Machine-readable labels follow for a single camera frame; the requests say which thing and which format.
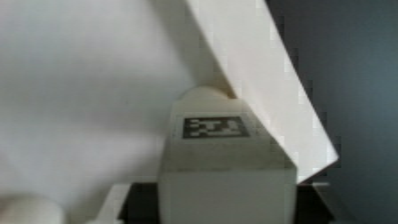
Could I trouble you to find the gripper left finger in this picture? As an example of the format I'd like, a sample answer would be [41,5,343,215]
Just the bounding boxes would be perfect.
[87,184,132,224]

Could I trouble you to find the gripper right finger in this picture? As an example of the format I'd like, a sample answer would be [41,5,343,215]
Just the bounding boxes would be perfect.
[293,183,345,224]

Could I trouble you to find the white leg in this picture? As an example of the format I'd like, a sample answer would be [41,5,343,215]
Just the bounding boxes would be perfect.
[158,86,297,224]

